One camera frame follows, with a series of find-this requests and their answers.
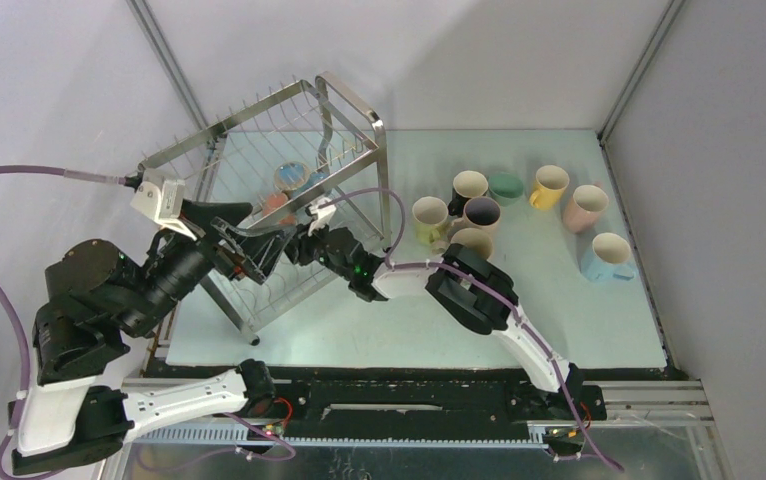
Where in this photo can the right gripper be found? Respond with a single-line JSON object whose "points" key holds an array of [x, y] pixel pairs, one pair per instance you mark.
{"points": [[299, 250]]}

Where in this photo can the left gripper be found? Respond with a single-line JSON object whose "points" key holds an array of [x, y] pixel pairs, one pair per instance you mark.
{"points": [[261, 248]]}

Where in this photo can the orange-red cup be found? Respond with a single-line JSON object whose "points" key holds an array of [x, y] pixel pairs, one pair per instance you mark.
{"points": [[272, 203]]}

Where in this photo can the yellow-green mug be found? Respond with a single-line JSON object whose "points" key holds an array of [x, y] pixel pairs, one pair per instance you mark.
{"points": [[431, 221]]}

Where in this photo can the cream decorated mug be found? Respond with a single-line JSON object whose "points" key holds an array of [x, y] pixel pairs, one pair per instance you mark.
{"points": [[475, 239]]}

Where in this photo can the black mug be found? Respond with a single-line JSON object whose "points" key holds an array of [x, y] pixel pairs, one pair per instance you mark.
{"points": [[466, 185]]}

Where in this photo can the large pink mug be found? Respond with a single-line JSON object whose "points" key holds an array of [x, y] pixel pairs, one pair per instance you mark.
{"points": [[482, 213]]}

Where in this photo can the mint green mug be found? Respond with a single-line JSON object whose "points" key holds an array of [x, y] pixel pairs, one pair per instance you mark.
{"points": [[505, 188]]}

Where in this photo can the yellow mug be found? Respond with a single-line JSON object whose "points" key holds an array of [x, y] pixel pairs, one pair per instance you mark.
{"points": [[550, 183]]}

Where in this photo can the pink faceted mug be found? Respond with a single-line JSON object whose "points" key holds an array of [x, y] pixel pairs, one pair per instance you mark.
{"points": [[585, 207]]}

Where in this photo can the light blue mug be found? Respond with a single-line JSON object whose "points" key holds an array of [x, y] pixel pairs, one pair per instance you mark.
{"points": [[609, 257]]}

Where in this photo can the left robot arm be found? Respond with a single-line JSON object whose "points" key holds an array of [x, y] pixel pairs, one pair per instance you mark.
{"points": [[98, 297]]}

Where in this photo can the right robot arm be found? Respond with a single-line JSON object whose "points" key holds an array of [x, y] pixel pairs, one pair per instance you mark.
{"points": [[475, 293]]}

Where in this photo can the steel two-tier dish rack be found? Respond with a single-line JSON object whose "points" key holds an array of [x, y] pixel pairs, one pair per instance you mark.
{"points": [[305, 141]]}

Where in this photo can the blue-rimmed cup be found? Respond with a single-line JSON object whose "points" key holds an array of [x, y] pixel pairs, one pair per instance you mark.
{"points": [[294, 178]]}

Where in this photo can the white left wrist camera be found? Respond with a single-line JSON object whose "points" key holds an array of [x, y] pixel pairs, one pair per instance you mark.
{"points": [[159, 197]]}

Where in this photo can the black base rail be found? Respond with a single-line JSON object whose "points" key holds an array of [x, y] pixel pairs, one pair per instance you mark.
{"points": [[421, 405]]}

